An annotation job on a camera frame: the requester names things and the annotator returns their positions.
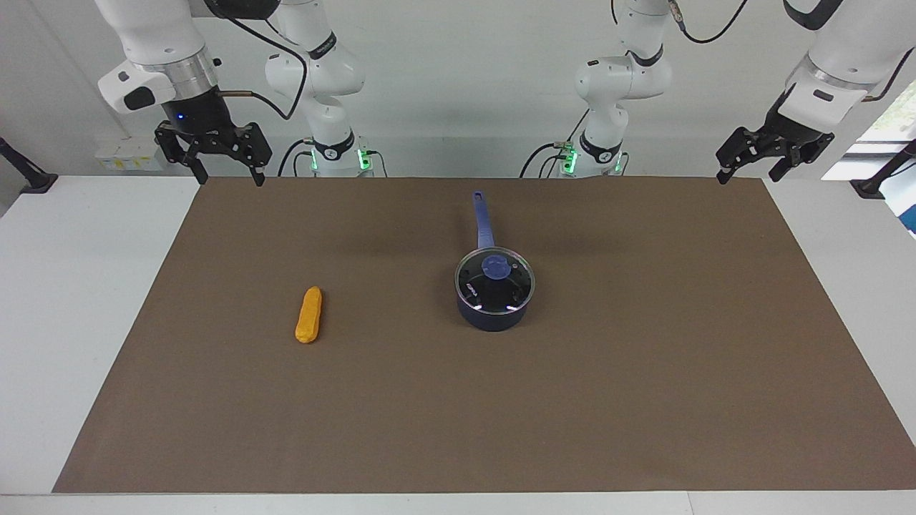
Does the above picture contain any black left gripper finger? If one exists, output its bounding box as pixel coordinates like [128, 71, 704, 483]
[769, 142, 822, 182]
[716, 127, 764, 186]

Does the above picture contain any orange bread roll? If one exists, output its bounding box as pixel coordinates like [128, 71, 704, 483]
[295, 286, 323, 345]

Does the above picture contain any white wall socket box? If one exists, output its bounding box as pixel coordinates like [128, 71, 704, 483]
[95, 137, 162, 172]

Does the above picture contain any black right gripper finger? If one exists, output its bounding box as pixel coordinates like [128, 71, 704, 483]
[229, 123, 273, 187]
[155, 122, 209, 185]

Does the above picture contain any brown table mat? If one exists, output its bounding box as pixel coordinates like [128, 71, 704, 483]
[52, 177, 916, 494]

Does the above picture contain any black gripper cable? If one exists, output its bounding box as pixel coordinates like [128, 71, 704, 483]
[208, 7, 310, 121]
[669, 0, 916, 102]

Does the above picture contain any glass lid with blue knob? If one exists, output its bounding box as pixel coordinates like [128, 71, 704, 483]
[455, 247, 536, 315]

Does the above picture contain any light blue object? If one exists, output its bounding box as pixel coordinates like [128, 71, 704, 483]
[886, 174, 916, 237]

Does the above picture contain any black clamp stand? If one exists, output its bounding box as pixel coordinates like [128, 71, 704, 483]
[850, 139, 916, 200]
[0, 136, 59, 195]

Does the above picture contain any dark blue pot with handle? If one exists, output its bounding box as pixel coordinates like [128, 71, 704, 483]
[455, 190, 536, 333]

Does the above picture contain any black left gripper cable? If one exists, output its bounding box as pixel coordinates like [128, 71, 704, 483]
[669, 0, 916, 102]

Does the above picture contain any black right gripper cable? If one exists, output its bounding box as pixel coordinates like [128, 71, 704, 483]
[208, 7, 310, 121]

